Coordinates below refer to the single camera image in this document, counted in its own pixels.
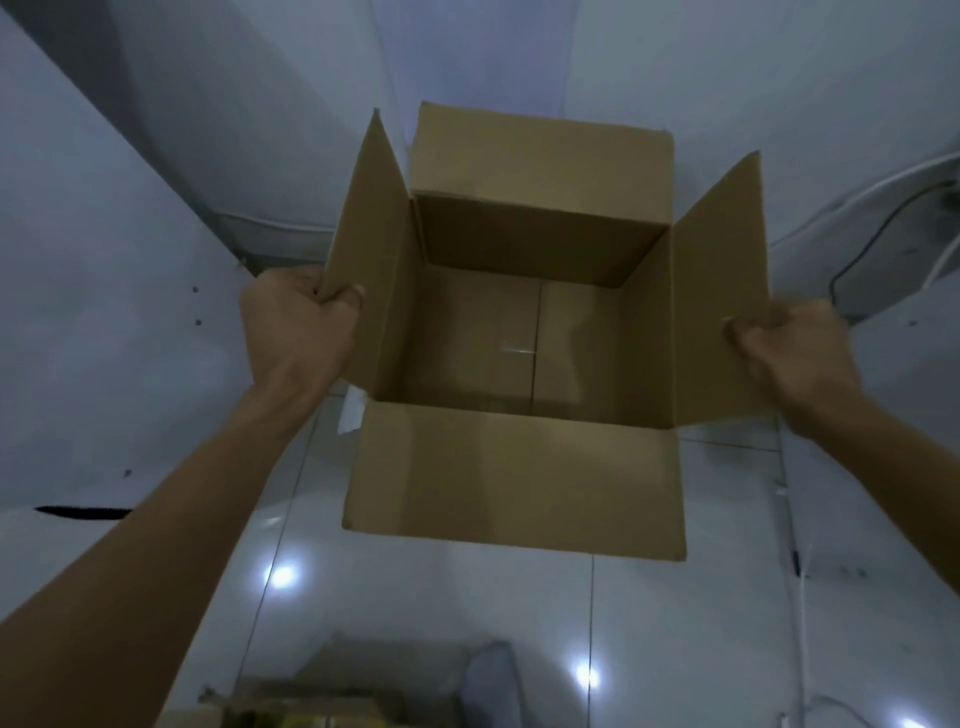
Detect person's left hand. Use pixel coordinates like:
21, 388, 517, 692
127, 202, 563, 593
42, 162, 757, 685
238, 264, 367, 407

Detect person's right hand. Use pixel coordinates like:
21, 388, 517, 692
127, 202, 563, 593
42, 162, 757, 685
720, 297, 871, 441

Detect brown cardboard box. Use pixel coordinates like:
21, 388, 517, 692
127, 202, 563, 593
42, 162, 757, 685
321, 101, 777, 562

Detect person's left forearm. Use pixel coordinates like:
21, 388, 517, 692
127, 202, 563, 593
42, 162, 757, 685
0, 384, 333, 728

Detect person's right forearm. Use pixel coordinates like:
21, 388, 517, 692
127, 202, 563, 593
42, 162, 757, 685
795, 393, 960, 597

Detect flattened brown cardboard pile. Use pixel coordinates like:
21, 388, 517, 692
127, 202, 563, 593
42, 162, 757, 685
196, 633, 481, 728

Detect black cable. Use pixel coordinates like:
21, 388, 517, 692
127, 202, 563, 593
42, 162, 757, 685
828, 177, 960, 303

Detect thin white cable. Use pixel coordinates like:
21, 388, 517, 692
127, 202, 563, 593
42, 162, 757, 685
776, 693, 860, 728

